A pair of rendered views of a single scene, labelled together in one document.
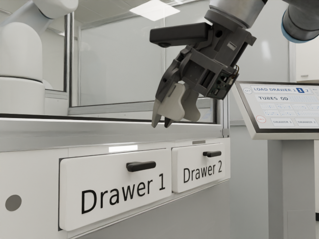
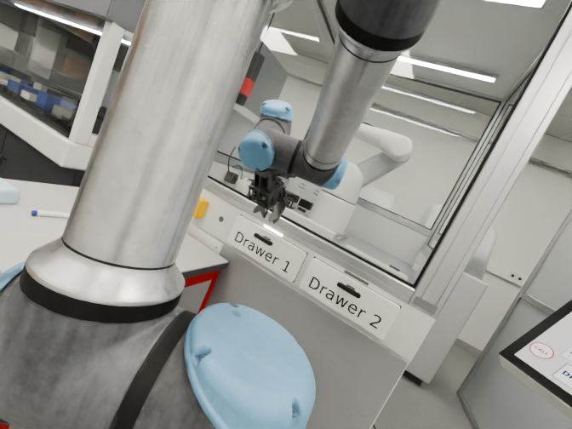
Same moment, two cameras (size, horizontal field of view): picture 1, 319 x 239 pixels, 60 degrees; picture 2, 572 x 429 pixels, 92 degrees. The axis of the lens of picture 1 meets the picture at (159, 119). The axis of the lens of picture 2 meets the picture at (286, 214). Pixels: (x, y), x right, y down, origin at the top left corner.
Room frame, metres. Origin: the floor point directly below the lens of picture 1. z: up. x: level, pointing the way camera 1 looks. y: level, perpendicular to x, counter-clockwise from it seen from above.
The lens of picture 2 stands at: (0.33, -0.84, 1.14)
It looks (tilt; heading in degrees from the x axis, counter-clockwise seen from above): 8 degrees down; 76
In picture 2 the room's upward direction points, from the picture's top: 25 degrees clockwise
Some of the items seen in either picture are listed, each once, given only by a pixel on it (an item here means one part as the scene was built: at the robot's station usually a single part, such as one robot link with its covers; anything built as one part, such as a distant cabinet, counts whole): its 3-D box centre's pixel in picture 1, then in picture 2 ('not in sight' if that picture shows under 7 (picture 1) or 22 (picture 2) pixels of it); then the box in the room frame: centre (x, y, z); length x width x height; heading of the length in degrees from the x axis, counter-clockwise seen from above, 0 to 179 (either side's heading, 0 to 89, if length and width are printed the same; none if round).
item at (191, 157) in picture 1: (201, 164); (346, 296); (0.80, -0.12, 0.87); 0.29 x 0.02 x 0.11; 144
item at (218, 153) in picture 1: (210, 153); (349, 288); (0.78, -0.14, 0.91); 0.07 x 0.04 x 0.01; 144
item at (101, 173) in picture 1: (126, 180); (265, 247); (0.55, 0.06, 0.87); 0.29 x 0.02 x 0.11; 144
